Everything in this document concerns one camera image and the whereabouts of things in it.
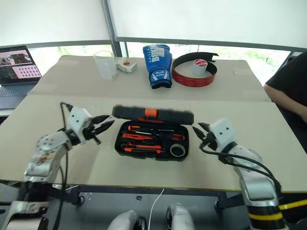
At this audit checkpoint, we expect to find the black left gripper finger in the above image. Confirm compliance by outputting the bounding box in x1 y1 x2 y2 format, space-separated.
95 120 116 135
92 115 112 126

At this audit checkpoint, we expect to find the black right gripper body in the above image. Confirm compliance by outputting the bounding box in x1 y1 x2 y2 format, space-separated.
201 131 218 151

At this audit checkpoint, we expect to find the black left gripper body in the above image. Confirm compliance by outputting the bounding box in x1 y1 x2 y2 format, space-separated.
83 120 100 145

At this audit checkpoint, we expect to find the silver shaft screwdriver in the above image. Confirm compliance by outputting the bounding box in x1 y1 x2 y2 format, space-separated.
134 131 186 141

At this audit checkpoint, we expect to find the dark electrical tape roll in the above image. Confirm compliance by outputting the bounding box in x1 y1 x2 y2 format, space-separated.
170 144 186 158

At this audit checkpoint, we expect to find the black shaft screwdriver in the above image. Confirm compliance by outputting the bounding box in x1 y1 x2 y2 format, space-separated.
128 125 176 133

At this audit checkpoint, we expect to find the black tool case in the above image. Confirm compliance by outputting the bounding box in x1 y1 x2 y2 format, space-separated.
111 105 195 162

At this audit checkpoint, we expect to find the orange test pen screwdriver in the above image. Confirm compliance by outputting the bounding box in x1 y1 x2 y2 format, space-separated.
122 133 154 140

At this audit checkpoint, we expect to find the orange and black utility knife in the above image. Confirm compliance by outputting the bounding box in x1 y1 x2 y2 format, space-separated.
124 148 166 154
120 142 162 149

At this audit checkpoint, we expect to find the red and black band loop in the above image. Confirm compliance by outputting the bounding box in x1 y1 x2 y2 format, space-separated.
171 51 220 88

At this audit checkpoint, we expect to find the clear plastic measuring cup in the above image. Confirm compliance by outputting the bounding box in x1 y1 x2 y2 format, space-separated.
93 50 118 81

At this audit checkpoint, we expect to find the white glue gun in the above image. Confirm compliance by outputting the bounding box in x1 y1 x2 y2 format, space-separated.
115 57 138 73

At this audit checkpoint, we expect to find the white and red tape roll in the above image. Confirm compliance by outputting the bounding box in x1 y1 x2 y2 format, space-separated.
193 58 208 76

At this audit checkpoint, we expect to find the blue boxing glove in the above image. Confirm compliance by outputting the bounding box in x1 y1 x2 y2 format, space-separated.
142 44 174 90

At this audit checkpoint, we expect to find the silver rounded robot leg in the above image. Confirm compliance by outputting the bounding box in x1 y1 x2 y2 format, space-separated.
166 203 196 230
106 210 147 230

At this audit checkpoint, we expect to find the open grey laptop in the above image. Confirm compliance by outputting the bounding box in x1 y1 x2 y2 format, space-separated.
0 45 43 110

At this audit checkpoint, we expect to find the person in black clothes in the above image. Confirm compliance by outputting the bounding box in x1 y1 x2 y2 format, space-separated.
263 51 307 144

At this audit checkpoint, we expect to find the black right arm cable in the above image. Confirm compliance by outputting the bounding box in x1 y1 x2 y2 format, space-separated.
200 143 282 193

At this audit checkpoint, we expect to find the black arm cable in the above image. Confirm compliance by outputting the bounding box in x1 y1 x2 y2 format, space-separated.
57 102 74 230
200 143 282 193

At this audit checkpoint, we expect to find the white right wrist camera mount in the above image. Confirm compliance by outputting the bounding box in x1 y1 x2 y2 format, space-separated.
208 117 238 152

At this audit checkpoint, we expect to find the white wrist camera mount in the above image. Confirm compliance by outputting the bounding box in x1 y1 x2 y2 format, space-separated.
67 106 93 145
208 117 238 152

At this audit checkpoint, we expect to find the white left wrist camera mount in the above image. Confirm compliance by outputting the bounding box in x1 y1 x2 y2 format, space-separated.
67 106 93 145

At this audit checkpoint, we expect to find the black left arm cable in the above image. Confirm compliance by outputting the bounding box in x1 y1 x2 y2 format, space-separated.
57 102 74 230

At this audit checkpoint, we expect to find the white floor cable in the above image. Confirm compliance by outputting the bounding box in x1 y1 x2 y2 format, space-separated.
51 184 80 193
148 188 165 230

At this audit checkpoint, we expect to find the black metal table frame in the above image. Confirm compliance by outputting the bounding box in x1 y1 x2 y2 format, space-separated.
0 183 248 212

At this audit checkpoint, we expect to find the grey window frame post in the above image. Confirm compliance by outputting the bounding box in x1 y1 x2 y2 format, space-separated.
100 0 128 58

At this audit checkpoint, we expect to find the yellow cable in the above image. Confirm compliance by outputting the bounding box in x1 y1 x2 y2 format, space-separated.
279 199 307 212

